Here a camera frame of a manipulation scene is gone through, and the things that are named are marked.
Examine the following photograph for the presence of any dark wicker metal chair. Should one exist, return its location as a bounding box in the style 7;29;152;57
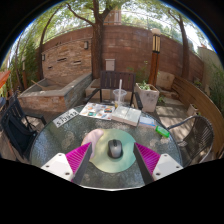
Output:
166;114;215;168

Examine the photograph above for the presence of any slender leaning tree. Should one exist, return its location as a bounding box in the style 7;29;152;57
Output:
166;8;191;81

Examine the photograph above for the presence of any dark grey computer mouse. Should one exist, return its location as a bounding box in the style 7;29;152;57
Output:
107;138;124;159

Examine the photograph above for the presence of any blue and white flat box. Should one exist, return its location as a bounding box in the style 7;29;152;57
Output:
138;115;157;128

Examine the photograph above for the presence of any beige stone block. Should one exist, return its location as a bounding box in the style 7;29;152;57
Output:
156;70;176;91

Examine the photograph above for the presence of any curved wooden bench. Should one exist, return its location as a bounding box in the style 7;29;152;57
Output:
171;74;224;158

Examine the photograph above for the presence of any colourful printed pamphlet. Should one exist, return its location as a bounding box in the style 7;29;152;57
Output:
79;102;117;121

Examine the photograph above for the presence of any wooden garden lamp post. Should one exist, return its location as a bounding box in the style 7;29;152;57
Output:
147;28;162;87

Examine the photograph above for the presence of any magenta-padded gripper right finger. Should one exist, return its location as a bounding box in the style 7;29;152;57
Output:
132;142;184;186

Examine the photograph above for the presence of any black slatted armchair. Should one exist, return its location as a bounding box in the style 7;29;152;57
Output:
0;93;48;163

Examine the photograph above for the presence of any stone trough planter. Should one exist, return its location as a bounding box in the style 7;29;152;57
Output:
17;71;94;114

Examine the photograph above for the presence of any green wipes pack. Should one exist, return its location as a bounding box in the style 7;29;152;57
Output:
154;124;171;139

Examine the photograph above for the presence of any large forked tree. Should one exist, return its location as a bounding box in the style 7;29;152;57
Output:
64;0;116;80

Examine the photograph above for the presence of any clear plastic cup with straw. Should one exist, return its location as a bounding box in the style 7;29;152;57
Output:
112;78;128;108

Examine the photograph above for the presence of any grey wall utility box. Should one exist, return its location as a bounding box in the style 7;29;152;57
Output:
104;58;116;72

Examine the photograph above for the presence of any concrete planter with plant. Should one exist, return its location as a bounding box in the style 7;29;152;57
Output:
133;80;160;113

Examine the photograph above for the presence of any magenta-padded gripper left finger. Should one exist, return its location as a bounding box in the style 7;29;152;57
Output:
41;142;94;186

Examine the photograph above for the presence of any dark wooden slatted chair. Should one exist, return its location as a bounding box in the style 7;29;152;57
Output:
83;70;144;111

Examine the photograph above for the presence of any round green mouse pad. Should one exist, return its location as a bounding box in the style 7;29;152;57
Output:
80;128;138;174

